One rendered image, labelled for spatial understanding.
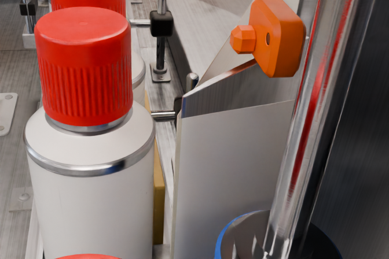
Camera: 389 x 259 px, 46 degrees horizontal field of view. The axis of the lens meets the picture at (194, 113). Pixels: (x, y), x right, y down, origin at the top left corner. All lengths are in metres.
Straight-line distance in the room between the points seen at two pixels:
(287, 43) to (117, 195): 0.08
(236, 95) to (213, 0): 0.63
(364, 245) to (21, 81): 0.52
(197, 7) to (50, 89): 0.60
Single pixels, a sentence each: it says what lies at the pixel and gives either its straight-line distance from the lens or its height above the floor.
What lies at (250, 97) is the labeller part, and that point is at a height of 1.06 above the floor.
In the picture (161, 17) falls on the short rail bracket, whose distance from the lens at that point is 0.61.
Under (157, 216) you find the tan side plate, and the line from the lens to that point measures 0.26.
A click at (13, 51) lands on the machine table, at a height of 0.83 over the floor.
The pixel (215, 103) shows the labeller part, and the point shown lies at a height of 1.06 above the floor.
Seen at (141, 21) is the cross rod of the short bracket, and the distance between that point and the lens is 0.62.
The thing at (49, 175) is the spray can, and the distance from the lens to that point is 0.18.
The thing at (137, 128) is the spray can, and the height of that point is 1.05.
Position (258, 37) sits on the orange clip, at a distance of 0.17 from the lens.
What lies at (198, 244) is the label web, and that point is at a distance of 0.20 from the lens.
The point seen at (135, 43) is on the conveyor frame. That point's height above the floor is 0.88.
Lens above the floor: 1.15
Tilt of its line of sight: 34 degrees down
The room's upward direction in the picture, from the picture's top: 5 degrees clockwise
